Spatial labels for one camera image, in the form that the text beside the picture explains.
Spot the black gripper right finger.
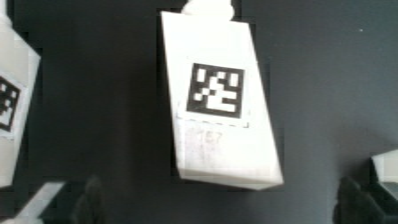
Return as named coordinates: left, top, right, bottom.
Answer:
left=338, top=178, right=398, bottom=224

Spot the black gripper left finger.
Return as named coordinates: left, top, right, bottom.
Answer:
left=16, top=174, right=109, bottom=224

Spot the white stool leg with tag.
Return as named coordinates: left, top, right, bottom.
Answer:
left=160, top=0, right=285, bottom=190

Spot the white stool leg middle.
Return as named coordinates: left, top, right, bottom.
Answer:
left=0, top=14, right=41, bottom=188

